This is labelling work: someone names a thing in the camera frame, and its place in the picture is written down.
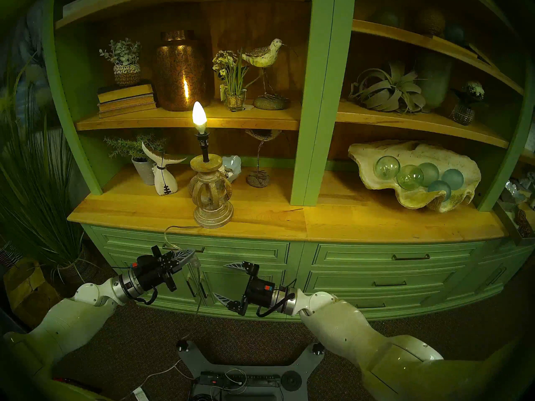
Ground black left wrist camera cable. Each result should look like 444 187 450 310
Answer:
111 266 158 305

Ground green glass vase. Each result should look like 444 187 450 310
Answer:
416 49 454 112

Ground striped woven basket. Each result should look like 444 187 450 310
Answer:
0 241 23 271

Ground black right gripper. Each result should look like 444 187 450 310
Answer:
214 260 278 317

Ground dark green ball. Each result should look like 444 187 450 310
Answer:
374 10 402 29

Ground small plant in glass vase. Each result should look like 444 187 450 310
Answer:
449 81 485 126

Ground dark teal ball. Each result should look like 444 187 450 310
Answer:
443 23 465 46

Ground fern in grey pot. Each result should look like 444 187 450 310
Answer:
104 133 168 185

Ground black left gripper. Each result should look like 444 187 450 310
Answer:
134 245 196 293

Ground candle shaped light bulb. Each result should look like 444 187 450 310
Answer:
192 101 208 134

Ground clear lamp cable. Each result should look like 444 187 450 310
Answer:
132 226 203 401

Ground pale shell shaped dish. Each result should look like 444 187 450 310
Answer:
222 155 242 183

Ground flowers in glass vase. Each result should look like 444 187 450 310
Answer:
212 50 249 112

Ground long bronze drawer handle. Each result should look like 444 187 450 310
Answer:
162 242 206 254

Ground dark tray of glass trinkets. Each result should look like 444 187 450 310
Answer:
493 170 535 247

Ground green wooden shelf cabinet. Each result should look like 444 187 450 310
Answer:
42 0 535 321

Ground tall grass plant in basket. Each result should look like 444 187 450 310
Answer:
0 62 94 286

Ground frosted teal glass ball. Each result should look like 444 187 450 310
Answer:
427 180 452 200
441 169 464 190
417 162 440 187

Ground wooden log block stool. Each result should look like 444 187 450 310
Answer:
3 258 61 327

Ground white shorebird figurine on stone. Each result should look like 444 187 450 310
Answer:
242 38 289 111

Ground blue white feather painting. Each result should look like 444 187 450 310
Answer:
0 0 55 125

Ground carved wooden table lamp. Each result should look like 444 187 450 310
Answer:
188 131 234 229

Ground black power strip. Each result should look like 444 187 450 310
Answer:
200 372 283 389

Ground white whale tail figurine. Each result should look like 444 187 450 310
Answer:
141 141 187 196

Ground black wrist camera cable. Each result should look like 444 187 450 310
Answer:
256 279 297 318
111 266 158 305

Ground pale air plant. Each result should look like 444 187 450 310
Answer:
349 62 427 114

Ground giant clam shell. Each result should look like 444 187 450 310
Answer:
348 140 482 213

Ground succulent in woven pot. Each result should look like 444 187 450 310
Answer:
99 38 141 86

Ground copper metal vase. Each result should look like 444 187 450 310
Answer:
153 30 211 112

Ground clear green glass ball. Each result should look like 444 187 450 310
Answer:
374 155 400 180
396 165 424 190

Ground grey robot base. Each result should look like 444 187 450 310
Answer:
176 340 326 401

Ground brown shorebird figurine on stone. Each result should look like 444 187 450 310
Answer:
245 129 283 188

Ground brown woven ball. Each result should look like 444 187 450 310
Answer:
416 8 446 36

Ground white beach sign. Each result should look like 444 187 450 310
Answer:
62 0 138 18

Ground thick old hardcover book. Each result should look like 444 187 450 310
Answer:
97 82 154 104

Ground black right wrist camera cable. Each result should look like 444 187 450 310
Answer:
256 279 297 318

